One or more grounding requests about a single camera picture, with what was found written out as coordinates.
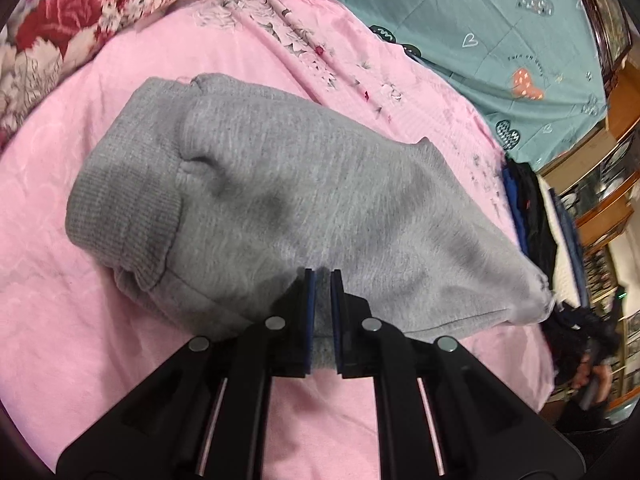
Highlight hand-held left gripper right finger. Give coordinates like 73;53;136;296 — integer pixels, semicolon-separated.
330;269;587;480

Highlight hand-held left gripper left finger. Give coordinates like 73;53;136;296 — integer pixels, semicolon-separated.
55;267;317;480

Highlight grey sweatshirt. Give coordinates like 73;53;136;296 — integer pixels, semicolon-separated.
65;73;557;372

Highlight person's right hand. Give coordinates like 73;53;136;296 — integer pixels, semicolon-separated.
570;357;613;411

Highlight pink floral bed sheet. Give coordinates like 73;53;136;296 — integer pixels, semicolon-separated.
0;0;557;480

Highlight stack of dark folded clothes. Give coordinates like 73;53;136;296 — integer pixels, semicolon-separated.
500;156;588;311

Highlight wooden display cabinet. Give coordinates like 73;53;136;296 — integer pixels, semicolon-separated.
537;0;640;411

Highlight teal heart print quilt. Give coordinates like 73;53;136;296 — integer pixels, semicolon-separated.
299;0;610;165

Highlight red rose floral blanket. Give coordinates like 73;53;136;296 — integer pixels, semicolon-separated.
0;0;251;146

